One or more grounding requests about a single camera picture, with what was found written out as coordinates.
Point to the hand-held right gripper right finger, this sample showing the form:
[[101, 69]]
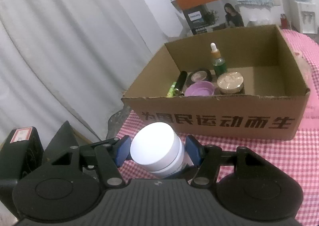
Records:
[[194, 150]]

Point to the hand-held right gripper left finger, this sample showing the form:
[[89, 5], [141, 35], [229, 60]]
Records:
[[122, 150]]

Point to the white supplement bottle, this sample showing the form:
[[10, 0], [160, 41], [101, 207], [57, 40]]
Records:
[[154, 146]]

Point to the brown cardboard box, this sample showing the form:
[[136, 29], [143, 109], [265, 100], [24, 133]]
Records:
[[224, 121]]

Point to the purple round jar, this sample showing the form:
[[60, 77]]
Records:
[[199, 89]]

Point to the green lip balm tube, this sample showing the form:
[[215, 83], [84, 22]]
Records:
[[171, 89]]

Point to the black cosmetic tube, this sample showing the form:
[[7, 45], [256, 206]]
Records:
[[182, 80]]

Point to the dark jar with gold lid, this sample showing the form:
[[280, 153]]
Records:
[[230, 81]]

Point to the green dropper bottle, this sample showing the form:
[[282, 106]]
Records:
[[219, 64]]

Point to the pink checked tablecloth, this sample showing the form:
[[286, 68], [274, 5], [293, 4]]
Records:
[[286, 161]]

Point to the white curtain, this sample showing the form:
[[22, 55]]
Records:
[[62, 41]]

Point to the small red canister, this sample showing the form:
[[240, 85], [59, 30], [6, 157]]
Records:
[[284, 21]]

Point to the white water dispenser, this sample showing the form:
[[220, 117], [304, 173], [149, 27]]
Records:
[[304, 17]]

